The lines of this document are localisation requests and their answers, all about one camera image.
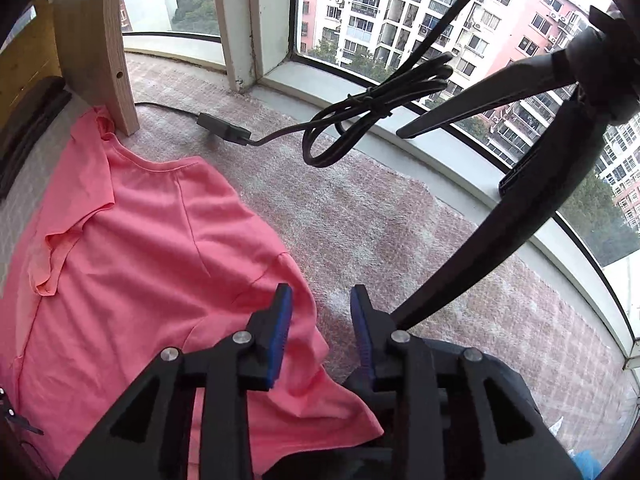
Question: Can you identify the beige plaid blanket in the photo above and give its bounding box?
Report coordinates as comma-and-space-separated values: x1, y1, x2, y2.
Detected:
0, 52, 638, 461

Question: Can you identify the pink apartment building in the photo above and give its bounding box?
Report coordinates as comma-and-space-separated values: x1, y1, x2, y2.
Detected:
297, 0, 640, 241

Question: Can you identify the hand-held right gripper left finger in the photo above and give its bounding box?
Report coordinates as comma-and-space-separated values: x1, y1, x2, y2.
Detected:
59, 283, 293, 480

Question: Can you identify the yellow pine wood panel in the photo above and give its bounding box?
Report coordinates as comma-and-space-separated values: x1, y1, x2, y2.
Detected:
0, 0, 63, 126

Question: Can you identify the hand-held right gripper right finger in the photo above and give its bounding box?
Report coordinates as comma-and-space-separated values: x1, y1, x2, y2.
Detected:
350, 285, 583, 480

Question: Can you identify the light wooden board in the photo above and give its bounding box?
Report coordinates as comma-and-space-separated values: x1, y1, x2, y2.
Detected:
50, 0, 140, 137

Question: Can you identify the window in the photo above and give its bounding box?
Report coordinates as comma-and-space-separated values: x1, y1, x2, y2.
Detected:
120, 0, 640, 271

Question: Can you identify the pink t-shirt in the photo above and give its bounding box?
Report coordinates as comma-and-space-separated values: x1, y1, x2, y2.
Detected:
0, 106, 385, 476

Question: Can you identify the black tripod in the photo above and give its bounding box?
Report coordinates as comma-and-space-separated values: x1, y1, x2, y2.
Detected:
387, 5, 640, 331

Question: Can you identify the dark brown cloth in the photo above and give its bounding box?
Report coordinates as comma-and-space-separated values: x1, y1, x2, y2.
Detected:
0, 76, 73, 201

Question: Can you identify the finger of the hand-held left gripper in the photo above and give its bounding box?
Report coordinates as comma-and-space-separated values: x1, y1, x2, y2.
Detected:
0, 387, 45, 436

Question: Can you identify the black cable with adapter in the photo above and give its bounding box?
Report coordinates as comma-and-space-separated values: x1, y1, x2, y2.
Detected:
135, 0, 511, 168

